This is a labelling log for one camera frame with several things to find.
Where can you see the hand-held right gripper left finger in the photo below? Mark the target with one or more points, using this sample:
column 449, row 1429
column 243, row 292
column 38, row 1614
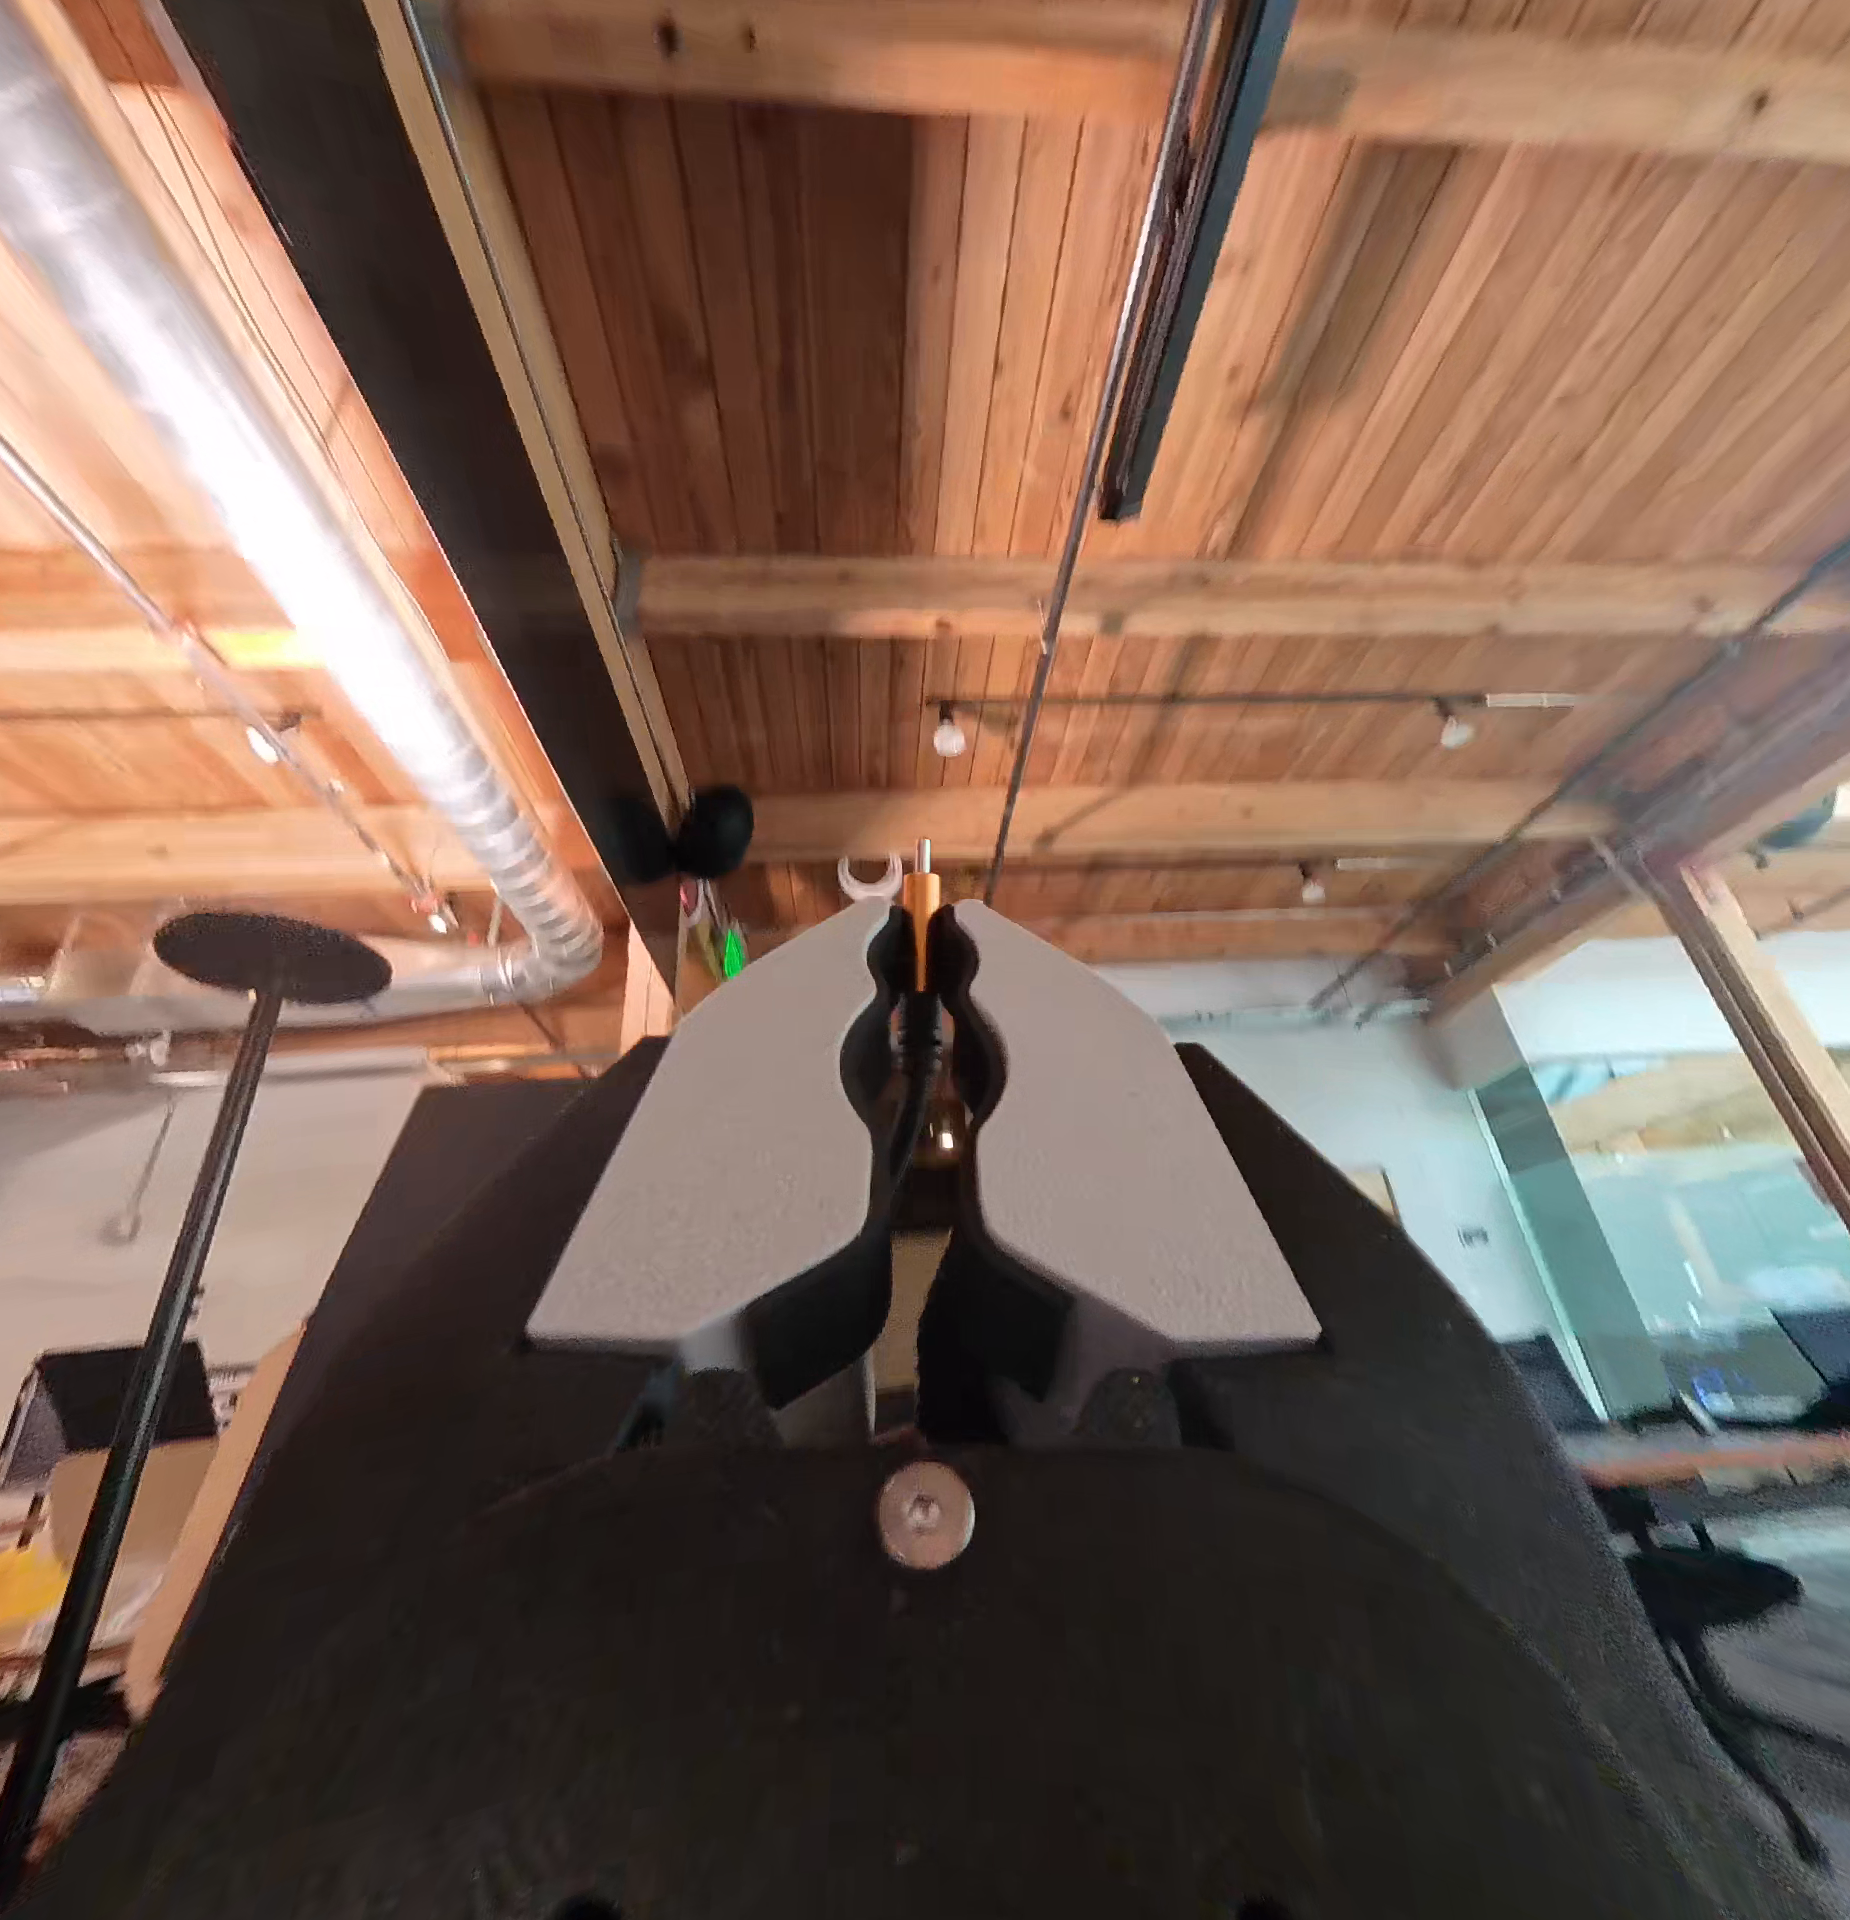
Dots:
column 714, row 1170

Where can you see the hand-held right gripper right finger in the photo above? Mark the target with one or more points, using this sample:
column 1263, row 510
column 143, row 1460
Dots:
column 1134, row 1185

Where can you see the white hook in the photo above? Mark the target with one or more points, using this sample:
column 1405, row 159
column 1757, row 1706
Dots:
column 862, row 887

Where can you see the black ball-shaped object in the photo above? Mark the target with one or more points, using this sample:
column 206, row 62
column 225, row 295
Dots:
column 708, row 832

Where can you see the white light bulb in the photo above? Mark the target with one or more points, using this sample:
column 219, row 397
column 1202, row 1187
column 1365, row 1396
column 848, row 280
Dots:
column 949, row 736
column 1454, row 732

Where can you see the black stand round disc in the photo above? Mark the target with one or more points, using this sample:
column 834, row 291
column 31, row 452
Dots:
column 273, row 955

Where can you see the thin metal conduit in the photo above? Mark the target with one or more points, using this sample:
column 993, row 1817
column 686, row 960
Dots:
column 1069, row 600

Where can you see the cardboard box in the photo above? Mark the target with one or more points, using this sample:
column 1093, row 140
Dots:
column 175, row 1516

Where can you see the wooden desk black legs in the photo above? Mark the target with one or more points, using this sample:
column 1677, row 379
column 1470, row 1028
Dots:
column 1737, row 1451

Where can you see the black box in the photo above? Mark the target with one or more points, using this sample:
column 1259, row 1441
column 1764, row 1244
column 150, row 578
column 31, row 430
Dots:
column 100, row 1410

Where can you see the black office chair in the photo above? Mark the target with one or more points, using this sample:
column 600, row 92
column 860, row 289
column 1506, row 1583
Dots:
column 1711, row 1597

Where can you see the yellow bin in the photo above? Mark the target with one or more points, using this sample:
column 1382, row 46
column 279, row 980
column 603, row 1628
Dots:
column 7, row 1611

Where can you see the slanted wooden post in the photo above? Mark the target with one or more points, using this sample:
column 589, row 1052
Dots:
column 1787, row 1080

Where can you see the black ceiling track rail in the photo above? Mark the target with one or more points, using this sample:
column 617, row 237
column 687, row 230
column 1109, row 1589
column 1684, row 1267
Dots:
column 1180, row 256

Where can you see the silver ventilation duct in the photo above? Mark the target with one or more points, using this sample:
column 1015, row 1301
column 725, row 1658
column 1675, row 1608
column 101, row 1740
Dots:
column 146, row 299

